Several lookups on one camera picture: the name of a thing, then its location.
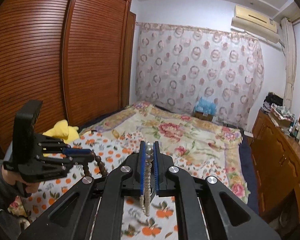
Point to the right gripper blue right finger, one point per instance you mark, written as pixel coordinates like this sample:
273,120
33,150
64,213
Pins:
157,170

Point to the blue plush toy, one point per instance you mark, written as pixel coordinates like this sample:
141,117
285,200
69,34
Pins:
205,107

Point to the wooden louvered wardrobe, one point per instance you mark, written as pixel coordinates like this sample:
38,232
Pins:
73,55

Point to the cream side curtain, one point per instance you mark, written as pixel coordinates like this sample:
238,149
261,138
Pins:
290,57

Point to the wall air conditioner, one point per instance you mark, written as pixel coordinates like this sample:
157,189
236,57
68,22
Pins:
255,23

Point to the yellow plush toy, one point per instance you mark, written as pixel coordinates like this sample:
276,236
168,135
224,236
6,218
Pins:
63,131

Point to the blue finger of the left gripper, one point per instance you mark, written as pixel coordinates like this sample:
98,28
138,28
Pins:
76,151
82,159

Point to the stack of clothes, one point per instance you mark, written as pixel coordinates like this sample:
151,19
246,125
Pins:
273,106

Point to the wooden sideboard cabinet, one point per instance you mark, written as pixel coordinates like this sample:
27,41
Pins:
276,159

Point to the left forearm dark sleeve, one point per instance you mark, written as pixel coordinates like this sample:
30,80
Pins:
8,192

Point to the patterned lace curtain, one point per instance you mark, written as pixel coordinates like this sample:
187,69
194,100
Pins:
180,66

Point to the left hand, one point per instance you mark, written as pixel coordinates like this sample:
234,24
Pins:
18,181

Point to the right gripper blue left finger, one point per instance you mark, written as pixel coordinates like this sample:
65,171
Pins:
141,166

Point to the orange print bed sheet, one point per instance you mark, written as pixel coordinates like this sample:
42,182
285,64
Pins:
93,208

